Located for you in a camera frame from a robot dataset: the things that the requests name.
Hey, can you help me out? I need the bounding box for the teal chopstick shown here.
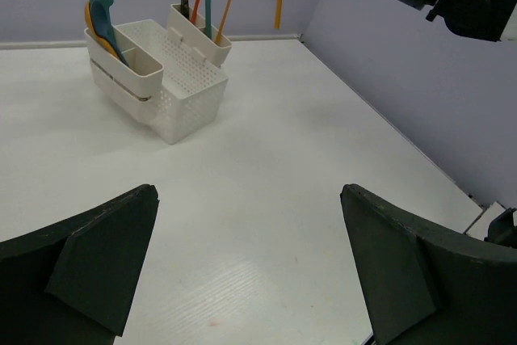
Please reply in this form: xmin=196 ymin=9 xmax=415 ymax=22
xmin=204 ymin=0 xmax=212 ymax=40

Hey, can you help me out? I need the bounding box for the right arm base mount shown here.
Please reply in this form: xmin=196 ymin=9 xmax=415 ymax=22
xmin=484 ymin=208 xmax=517 ymax=249

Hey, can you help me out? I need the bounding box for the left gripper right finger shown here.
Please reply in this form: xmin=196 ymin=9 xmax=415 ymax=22
xmin=340 ymin=184 xmax=516 ymax=344

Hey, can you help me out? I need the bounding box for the blue plastic spoon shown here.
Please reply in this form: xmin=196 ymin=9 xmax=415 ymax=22
xmin=90 ymin=0 xmax=128 ymax=65

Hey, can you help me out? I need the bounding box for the orange plastic spoon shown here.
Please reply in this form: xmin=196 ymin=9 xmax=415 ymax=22
xmin=85 ymin=1 xmax=124 ymax=62

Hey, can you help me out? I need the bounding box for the white utensil caddy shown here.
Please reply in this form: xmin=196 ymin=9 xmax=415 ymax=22
xmin=84 ymin=4 xmax=232 ymax=145

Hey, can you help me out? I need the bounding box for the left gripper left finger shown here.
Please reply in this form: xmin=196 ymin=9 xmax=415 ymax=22
xmin=1 ymin=184 xmax=159 ymax=344

